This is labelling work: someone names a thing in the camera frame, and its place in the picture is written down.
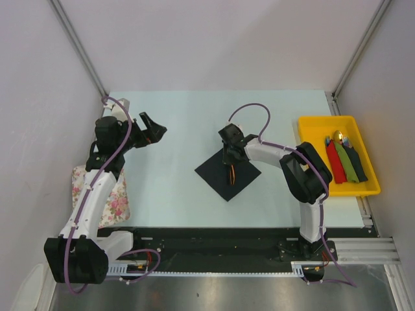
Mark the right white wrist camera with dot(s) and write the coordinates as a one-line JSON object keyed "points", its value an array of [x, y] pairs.
{"points": [[239, 127]]}

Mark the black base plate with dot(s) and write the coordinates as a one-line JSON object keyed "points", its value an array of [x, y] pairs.
{"points": [[215, 250]]}

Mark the green rolled napkin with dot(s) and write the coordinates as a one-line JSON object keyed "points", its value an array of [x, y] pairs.
{"points": [[351, 176]]}

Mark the right corner aluminium post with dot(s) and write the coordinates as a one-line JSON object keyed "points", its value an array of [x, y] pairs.
{"points": [[361, 46]]}

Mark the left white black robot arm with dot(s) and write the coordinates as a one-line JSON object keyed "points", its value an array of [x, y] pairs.
{"points": [[77, 255]]}

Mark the gold knife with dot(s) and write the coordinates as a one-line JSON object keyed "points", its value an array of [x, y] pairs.
{"points": [[232, 175]]}

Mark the gold spoon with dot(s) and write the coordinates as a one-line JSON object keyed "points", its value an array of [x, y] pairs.
{"points": [[338, 137]]}

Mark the floral cloth mat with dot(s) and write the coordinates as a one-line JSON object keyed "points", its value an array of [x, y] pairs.
{"points": [[116, 209]]}

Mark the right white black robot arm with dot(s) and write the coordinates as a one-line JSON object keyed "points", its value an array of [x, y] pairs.
{"points": [[307, 178]]}

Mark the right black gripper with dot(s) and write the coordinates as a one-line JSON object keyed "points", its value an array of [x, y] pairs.
{"points": [[231, 154]]}

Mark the corner aluminium post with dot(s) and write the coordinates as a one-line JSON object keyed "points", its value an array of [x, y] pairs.
{"points": [[361, 46], [77, 45]]}

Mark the dark rolled napkin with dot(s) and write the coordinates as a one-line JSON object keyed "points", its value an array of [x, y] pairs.
{"points": [[356, 163]]}

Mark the red rolled napkin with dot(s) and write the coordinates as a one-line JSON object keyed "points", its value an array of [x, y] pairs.
{"points": [[335, 163]]}

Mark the aluminium frame rail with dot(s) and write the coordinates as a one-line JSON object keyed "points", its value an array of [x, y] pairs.
{"points": [[366, 251]]}

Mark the left corner aluminium post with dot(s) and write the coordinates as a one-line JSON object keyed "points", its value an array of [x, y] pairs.
{"points": [[77, 45]]}

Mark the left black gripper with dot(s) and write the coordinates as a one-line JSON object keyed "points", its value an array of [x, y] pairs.
{"points": [[142, 130]]}

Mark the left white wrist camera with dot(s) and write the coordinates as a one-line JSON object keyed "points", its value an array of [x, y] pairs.
{"points": [[114, 110]]}

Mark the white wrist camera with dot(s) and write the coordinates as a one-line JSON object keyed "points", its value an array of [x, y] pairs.
{"points": [[239, 127], [114, 110]]}

